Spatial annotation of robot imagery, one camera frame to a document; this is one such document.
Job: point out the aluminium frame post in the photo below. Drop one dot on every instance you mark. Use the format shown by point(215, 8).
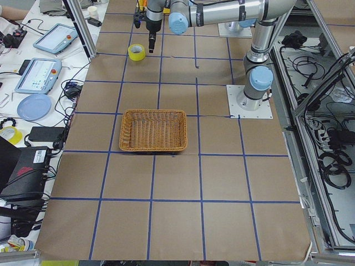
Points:
point(75, 12)

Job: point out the black power adapter brick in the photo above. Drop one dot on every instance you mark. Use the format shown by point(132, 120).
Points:
point(45, 134)

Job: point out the upper teach pendant tablet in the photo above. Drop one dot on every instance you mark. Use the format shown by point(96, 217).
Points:
point(57, 39)

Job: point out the black computer box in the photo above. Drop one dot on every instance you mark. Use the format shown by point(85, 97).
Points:
point(23, 172)

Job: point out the yellow packing tape roll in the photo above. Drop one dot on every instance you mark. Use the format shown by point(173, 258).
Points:
point(136, 52)

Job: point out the white paper cup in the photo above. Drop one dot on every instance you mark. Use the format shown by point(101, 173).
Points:
point(93, 12)

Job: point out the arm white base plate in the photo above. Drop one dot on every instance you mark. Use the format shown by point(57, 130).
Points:
point(241, 107)
point(234, 30)

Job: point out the teach pendant tablet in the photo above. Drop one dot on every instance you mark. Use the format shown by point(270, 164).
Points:
point(39, 76)
point(57, 39)

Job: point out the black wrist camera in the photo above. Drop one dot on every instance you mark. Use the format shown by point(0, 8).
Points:
point(137, 19)

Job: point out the lower teach pendant tablet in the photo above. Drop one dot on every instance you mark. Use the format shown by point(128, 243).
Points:
point(39, 76)

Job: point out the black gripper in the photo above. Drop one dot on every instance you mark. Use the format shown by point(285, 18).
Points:
point(153, 25)

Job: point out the yellow plastic tray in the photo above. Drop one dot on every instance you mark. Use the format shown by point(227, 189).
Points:
point(143, 4)

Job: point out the brown wicker basket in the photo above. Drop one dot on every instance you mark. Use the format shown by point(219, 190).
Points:
point(147, 130)

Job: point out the yellow tape roll on desk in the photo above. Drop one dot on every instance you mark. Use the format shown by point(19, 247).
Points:
point(11, 134)

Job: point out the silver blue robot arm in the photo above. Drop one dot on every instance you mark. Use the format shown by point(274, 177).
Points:
point(268, 17)

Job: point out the light blue plate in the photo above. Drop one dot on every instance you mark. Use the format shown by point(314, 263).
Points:
point(34, 107)

